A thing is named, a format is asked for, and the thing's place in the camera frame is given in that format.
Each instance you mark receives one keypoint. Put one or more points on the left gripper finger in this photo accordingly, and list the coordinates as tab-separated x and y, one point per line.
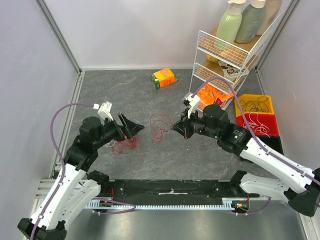
131	131
126	122

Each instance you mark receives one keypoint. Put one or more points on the beige pink bottle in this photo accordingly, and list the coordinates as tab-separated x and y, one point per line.
272	8

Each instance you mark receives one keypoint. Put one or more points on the orange snack box front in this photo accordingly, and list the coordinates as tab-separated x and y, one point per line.
207	96

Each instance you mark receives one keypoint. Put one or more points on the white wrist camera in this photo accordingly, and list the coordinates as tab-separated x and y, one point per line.
104	110
192	102

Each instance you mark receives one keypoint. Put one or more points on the white snack pouch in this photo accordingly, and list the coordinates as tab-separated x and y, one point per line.
232	73

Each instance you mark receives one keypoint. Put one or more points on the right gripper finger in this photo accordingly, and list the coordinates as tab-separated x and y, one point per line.
180	124
183	131

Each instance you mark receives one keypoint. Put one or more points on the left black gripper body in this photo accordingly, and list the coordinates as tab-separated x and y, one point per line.
112	131

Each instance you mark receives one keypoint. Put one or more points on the orange green snack box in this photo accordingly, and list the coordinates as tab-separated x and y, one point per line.
163	78

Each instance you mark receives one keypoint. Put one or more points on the yellow storage bin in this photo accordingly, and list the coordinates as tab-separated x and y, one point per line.
253	103

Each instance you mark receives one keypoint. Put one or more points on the slotted cable duct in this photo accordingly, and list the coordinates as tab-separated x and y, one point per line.
99	205

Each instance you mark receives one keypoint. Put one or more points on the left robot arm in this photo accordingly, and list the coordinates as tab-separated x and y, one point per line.
74	187

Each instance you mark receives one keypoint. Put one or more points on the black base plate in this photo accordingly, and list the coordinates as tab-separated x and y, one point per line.
121	188

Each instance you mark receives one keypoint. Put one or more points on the black storage bin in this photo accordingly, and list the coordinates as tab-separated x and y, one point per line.
272	141

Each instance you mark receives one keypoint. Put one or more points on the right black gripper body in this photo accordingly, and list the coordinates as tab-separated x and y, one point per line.
186	125

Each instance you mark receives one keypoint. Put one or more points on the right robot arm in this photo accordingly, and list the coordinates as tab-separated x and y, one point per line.
298	184

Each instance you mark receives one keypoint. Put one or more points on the light green pump bottle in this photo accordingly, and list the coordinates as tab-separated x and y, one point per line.
229	25

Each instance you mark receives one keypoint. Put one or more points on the orange purple snack box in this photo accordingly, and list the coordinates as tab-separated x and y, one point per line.
221	97

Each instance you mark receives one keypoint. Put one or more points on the white wire shelf rack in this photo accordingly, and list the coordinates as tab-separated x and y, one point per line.
238	55

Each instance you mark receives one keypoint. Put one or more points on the red storage bin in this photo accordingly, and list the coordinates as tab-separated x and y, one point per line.
262	124

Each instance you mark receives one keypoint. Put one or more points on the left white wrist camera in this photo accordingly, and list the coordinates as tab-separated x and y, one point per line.
104	110

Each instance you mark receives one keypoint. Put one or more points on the grey green pump bottle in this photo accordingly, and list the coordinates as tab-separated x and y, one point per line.
252	17

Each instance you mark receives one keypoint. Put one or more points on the yellow snack packet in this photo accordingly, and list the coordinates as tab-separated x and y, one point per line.
212	59

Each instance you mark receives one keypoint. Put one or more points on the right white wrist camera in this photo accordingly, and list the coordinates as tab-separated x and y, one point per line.
192	102

